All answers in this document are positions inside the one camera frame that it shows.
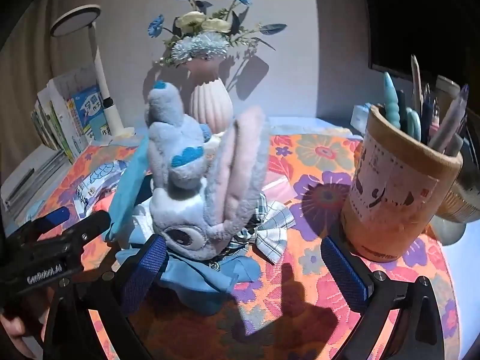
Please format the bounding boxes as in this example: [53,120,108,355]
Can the bunch of pens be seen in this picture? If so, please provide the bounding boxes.
[382,54,471,156]

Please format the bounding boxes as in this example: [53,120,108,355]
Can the pink ribbed vase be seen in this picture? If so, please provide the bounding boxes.
[185,58,233,134]

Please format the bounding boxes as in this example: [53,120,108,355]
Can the blue fabric garment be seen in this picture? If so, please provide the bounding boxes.
[107,229,261,316]

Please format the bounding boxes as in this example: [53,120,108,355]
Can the white blue snack packet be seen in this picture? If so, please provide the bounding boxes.
[73,159,130,218]

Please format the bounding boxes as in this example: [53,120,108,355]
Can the person's left hand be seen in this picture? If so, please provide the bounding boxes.
[0,311,40,360]

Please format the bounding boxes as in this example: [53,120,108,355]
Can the round woven basket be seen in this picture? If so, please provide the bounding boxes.
[429,135,480,246]

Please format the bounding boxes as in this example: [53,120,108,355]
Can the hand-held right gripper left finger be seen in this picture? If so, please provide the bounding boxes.
[37,234,167,360]

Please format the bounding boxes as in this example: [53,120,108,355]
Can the floral orange mat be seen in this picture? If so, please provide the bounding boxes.
[34,131,462,360]

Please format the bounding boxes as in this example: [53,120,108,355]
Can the row of books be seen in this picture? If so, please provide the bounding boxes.
[32,65,111,164]

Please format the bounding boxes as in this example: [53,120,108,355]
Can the orange red cloth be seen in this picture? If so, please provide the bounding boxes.
[90,195,118,215]

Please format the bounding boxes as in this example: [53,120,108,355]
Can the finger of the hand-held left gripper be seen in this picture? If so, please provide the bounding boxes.
[56,212,112,250]
[22,206,70,233]

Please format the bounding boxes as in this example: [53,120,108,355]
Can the grey flat folders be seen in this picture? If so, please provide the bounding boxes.
[0,146,72,214]

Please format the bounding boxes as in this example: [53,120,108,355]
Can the white desk lamp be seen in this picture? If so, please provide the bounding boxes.
[50,4,136,137]

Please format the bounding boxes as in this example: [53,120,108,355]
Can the blue white artificial flowers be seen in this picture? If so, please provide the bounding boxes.
[148,0,287,68]

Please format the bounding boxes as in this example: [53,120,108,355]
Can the dark monitor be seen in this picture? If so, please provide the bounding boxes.
[362,0,480,83]

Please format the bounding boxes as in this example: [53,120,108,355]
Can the pale blue tissue pack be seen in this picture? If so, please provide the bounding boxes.
[352,103,374,128]

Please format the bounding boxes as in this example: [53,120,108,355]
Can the grey blue plush toy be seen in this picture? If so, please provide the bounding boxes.
[144,80,269,261]

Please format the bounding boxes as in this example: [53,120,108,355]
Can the plaid fabric bow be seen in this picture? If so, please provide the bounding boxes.
[232,193,297,265]

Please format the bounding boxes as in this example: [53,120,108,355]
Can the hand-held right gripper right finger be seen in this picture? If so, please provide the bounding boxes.
[320,236,464,360]

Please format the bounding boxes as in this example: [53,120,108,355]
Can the brown pen holder cup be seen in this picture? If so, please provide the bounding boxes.
[341,105,464,263]

